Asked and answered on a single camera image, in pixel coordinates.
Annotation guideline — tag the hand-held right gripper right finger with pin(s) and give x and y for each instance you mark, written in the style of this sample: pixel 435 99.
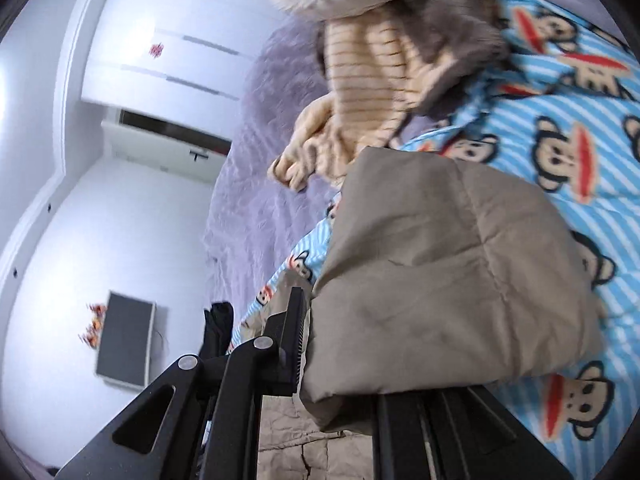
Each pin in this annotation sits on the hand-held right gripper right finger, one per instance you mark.
pixel 450 435

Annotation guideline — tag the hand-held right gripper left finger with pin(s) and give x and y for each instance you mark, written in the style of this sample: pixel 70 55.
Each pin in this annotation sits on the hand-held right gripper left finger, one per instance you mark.
pixel 286 355

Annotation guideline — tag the colourful wall decoration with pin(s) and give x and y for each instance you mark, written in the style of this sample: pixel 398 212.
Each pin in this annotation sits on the colourful wall decoration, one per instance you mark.
pixel 94 325

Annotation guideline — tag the purple bedspread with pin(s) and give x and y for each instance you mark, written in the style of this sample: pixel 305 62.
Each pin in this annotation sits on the purple bedspread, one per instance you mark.
pixel 260 185

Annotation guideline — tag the beige striped sweater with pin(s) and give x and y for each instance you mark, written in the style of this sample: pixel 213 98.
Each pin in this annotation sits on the beige striped sweater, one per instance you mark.
pixel 360 75

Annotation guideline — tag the khaki padded jacket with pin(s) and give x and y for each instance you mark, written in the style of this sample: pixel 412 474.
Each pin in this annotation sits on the khaki padded jacket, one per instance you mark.
pixel 440 270

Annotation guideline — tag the grey-brown fuzzy cloth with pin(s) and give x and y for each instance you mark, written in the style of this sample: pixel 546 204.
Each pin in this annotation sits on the grey-brown fuzzy cloth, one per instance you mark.
pixel 460 35

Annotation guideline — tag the blue striped monkey print blanket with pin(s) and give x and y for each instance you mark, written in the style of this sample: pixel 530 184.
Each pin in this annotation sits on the blue striped monkey print blanket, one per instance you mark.
pixel 530 125

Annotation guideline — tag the white wardrobe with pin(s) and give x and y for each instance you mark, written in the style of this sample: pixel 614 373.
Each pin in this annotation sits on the white wardrobe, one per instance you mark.
pixel 150 20

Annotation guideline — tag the wall-mounted television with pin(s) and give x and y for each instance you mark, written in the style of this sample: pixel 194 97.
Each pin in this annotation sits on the wall-mounted television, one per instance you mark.
pixel 125 337

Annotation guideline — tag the red paper decoration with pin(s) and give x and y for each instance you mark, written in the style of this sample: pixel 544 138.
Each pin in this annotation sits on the red paper decoration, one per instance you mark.
pixel 157 49

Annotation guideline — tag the black cloth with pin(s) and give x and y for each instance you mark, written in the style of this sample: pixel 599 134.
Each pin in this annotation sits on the black cloth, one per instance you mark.
pixel 217 330

